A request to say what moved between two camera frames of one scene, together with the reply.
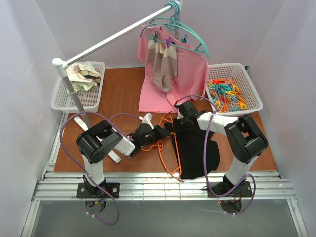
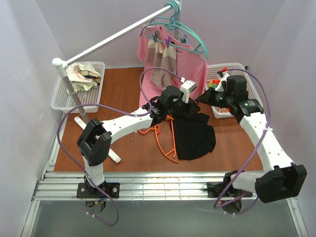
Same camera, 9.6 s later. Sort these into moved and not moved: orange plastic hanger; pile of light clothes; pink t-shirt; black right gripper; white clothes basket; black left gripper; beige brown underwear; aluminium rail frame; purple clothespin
Moved: orange plastic hanger; black left gripper; black right gripper
Not moved: purple clothespin; aluminium rail frame; beige brown underwear; pink t-shirt; pile of light clothes; white clothes basket
